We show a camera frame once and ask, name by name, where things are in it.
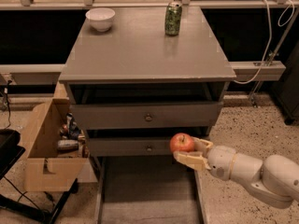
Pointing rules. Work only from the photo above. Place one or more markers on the white ceramic bowl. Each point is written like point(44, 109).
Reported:
point(100, 19)

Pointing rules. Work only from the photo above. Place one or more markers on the grey open bottom drawer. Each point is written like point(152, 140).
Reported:
point(147, 190)

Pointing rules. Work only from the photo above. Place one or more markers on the green soda can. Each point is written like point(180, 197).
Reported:
point(172, 18)

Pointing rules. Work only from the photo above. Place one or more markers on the grey top drawer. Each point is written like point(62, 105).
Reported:
point(144, 116)

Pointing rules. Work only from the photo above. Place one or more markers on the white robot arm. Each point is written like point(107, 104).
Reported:
point(274, 181)

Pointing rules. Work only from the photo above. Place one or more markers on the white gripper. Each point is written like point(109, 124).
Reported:
point(220, 161)

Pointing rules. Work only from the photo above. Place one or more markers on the items in cardboard box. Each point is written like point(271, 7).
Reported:
point(72, 142)

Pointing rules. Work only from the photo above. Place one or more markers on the cardboard box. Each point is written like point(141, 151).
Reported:
point(44, 169)

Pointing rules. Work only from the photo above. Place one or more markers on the red apple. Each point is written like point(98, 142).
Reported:
point(181, 142)

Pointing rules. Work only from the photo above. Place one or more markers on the grey drawer cabinet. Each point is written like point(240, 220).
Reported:
point(135, 62)

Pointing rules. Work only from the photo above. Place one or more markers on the grey middle drawer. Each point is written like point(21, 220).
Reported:
point(102, 147)

